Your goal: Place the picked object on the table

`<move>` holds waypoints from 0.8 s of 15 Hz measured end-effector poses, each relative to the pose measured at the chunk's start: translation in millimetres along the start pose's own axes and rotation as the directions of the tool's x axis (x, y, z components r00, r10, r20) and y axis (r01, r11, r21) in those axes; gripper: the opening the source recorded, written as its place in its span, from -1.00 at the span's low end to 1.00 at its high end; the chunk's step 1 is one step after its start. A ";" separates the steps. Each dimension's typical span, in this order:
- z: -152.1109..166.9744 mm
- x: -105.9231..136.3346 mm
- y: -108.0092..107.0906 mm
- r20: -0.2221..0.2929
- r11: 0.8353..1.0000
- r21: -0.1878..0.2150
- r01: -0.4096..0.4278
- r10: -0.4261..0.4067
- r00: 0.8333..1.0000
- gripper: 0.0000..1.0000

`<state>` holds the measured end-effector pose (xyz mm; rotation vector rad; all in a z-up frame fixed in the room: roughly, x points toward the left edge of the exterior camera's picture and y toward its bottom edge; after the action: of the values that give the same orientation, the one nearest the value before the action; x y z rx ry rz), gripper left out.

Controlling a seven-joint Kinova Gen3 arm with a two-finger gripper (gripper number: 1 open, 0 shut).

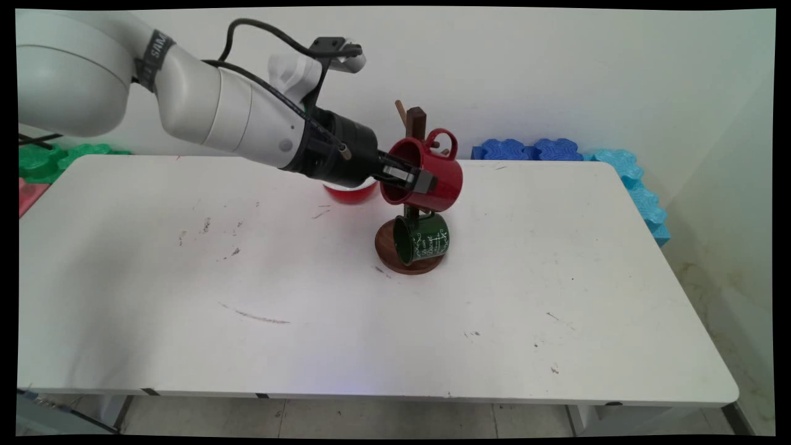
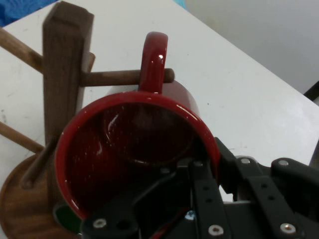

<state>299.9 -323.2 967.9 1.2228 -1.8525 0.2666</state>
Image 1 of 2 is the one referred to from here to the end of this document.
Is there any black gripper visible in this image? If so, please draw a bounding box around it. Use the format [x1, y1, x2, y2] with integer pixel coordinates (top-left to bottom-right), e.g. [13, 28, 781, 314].
[286, 108, 438, 196]

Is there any red enamel mug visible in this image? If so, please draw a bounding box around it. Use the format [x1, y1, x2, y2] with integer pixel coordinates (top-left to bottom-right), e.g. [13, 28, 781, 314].
[379, 128, 463, 213]

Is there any red bowl white inside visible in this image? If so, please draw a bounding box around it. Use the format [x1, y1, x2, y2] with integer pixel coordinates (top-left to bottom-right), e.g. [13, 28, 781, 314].
[323, 178, 379, 205]

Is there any green enamel mug white print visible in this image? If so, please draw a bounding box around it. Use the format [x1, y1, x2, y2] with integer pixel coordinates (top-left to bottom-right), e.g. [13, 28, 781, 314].
[393, 210, 450, 266]

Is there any dark wooden mug tree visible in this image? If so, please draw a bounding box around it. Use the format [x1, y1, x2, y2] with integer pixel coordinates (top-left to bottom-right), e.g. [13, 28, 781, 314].
[374, 100, 450, 276]

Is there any dark blue foam mat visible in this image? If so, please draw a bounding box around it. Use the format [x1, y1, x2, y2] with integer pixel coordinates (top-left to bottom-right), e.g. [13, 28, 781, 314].
[471, 138, 585, 162]

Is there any light blue foam mat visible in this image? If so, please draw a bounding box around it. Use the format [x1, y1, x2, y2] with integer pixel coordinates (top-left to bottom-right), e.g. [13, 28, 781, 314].
[581, 148, 672, 248]

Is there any green foam mat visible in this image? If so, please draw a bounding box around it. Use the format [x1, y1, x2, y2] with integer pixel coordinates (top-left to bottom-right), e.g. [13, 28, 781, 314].
[19, 143, 132, 185]

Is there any red foam mat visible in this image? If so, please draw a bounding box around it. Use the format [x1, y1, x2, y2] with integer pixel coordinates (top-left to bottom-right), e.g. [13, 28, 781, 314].
[19, 178, 51, 218]

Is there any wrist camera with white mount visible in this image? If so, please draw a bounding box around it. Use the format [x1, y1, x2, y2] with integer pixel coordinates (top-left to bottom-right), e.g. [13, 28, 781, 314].
[268, 37, 367, 107]

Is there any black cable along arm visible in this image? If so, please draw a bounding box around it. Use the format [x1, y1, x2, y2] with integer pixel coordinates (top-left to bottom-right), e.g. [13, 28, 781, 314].
[203, 18, 348, 152]

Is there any black printed arm strap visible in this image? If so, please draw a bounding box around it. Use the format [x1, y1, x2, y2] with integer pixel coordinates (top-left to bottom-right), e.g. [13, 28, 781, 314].
[133, 29, 177, 94]

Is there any black cable behind table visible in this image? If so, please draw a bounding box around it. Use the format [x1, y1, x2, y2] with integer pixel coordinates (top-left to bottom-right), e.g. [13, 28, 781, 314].
[17, 132, 64, 150]

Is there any black cable under table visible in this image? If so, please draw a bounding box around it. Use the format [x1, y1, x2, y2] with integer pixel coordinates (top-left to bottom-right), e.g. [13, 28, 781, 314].
[17, 388, 119, 434]

